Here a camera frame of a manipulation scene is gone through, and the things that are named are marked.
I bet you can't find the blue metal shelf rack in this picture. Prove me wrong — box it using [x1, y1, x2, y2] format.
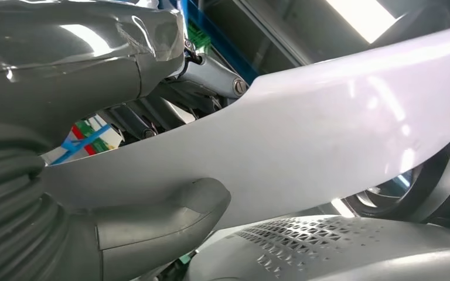
[159, 0, 261, 85]

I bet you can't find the green plastic crate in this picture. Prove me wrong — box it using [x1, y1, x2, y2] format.
[187, 22, 213, 52]

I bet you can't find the ceiling light panel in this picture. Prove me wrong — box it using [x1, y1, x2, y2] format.
[323, 0, 398, 44]

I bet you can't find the grey perforated robot torso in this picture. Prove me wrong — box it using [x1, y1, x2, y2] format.
[184, 214, 450, 281]

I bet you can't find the dark robot body ring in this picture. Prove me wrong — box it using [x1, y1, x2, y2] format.
[344, 116, 450, 235]

